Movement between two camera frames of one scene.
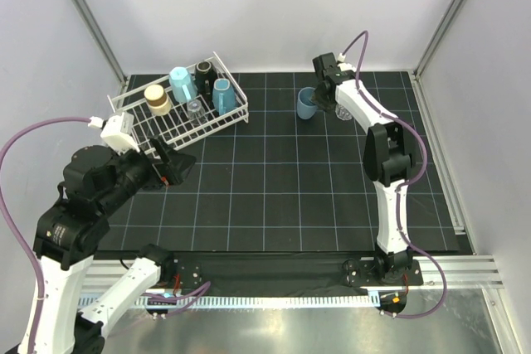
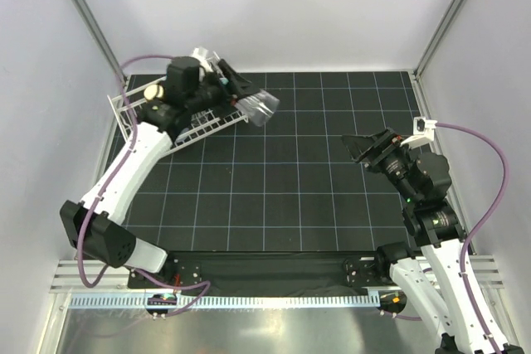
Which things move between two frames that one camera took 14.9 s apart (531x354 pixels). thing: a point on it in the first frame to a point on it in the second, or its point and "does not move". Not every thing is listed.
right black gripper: x=326 y=105 to x=359 y=147
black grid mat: x=289 y=180 does not move
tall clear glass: x=342 y=112 to x=258 y=108
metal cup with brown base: x=158 y=103 does not move
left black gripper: x=172 y=167 to x=241 y=88
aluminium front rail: x=463 y=272 does not move
